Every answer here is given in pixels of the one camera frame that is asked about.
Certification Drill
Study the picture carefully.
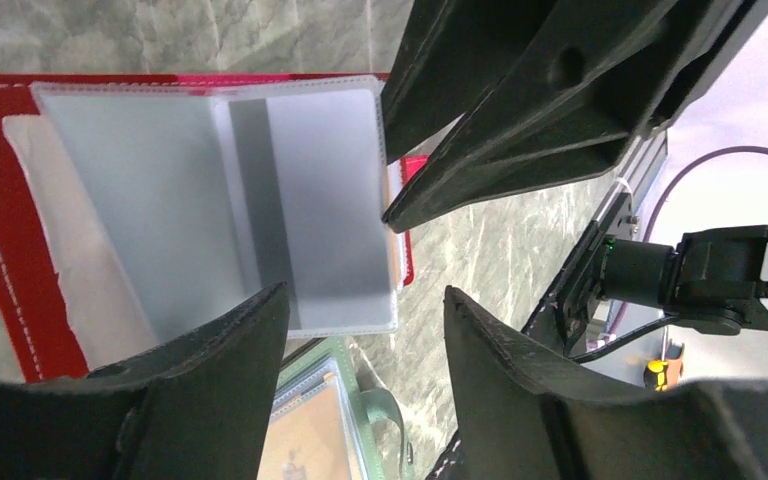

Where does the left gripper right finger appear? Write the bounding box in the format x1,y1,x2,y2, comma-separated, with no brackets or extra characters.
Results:
444,286,768,479

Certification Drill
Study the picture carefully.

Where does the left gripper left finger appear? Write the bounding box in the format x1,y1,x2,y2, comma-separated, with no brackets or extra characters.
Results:
0,284,290,479

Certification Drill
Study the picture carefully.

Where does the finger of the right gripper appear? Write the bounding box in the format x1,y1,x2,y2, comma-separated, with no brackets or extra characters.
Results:
383,0,768,232
382,0,554,162

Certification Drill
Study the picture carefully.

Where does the red card holder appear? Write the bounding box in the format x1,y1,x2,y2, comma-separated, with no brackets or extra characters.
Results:
0,73,415,382

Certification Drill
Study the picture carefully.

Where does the aluminium frame rail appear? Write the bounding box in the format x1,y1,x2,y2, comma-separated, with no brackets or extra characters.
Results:
593,129,668,238

